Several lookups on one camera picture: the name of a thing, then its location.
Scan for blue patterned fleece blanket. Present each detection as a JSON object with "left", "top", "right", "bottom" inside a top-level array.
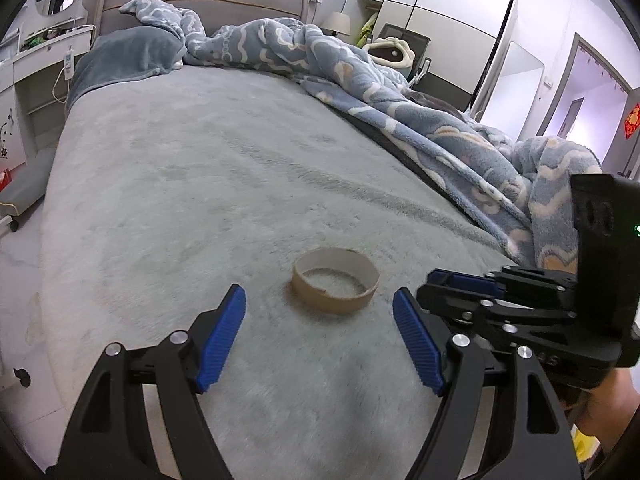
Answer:
[{"left": 120, "top": 0, "right": 604, "bottom": 272}]

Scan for white and grey wardrobe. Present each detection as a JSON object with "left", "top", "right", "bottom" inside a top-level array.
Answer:
[{"left": 372, "top": 0, "right": 519, "bottom": 112}]

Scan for black chair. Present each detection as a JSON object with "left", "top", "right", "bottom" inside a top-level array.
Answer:
[{"left": 372, "top": 22, "right": 434, "bottom": 87}]

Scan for bedside lamp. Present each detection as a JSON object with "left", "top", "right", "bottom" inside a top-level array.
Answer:
[{"left": 320, "top": 12, "right": 352, "bottom": 39}]

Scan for dark brown cloth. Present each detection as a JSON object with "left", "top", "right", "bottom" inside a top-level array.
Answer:
[{"left": 410, "top": 91, "right": 469, "bottom": 119}]

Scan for blue-grey pillow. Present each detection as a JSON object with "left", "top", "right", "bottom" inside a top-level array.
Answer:
[{"left": 66, "top": 27, "right": 187, "bottom": 111}]

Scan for person's right hand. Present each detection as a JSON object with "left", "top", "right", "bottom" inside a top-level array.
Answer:
[{"left": 560, "top": 369, "right": 640, "bottom": 457}]

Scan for door frame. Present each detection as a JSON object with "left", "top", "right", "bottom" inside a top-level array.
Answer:
[{"left": 541, "top": 31, "right": 634, "bottom": 162}]

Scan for yellow-green cloth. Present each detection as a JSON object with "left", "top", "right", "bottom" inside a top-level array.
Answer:
[{"left": 355, "top": 12, "right": 379, "bottom": 49}]

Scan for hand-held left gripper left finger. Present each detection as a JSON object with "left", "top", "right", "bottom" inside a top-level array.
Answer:
[{"left": 55, "top": 284, "right": 247, "bottom": 480}]

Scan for white dressing desk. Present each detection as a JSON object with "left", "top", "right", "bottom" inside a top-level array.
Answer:
[{"left": 0, "top": 24, "right": 97, "bottom": 167}]

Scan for cream ring cushion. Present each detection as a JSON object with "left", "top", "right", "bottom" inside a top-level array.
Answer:
[{"left": 361, "top": 37, "right": 417, "bottom": 69}]

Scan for cardboard tape ring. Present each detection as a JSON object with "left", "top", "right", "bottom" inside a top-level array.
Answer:
[{"left": 291, "top": 247, "right": 380, "bottom": 315}]

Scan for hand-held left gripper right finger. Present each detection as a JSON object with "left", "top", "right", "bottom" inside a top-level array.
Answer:
[{"left": 392, "top": 287, "right": 583, "bottom": 480}]

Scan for red door decoration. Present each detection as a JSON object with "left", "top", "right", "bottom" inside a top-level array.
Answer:
[{"left": 621, "top": 102, "right": 640, "bottom": 139}]

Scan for white door panel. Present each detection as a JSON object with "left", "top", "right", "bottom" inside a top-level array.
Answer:
[{"left": 481, "top": 41, "right": 547, "bottom": 137}]

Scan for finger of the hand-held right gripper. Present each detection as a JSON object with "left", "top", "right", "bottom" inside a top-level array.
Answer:
[
  {"left": 416, "top": 282, "right": 623, "bottom": 361},
  {"left": 429, "top": 266, "right": 582, "bottom": 307}
]

